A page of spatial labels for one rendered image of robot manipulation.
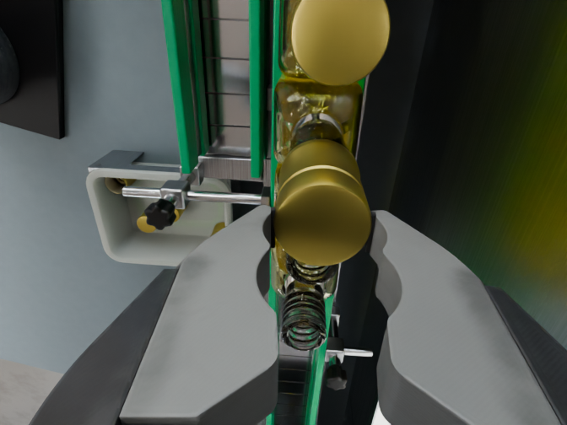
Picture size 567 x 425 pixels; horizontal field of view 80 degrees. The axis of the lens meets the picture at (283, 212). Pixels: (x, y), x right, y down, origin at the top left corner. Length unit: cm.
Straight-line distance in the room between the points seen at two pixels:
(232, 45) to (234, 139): 11
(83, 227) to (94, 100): 26
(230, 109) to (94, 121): 29
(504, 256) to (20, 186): 76
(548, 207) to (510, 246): 4
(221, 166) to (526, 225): 34
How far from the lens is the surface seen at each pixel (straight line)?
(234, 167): 45
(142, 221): 63
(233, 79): 43
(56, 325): 103
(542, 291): 23
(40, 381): 299
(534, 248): 23
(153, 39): 59
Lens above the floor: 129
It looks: 60 degrees down
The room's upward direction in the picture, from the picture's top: 172 degrees counter-clockwise
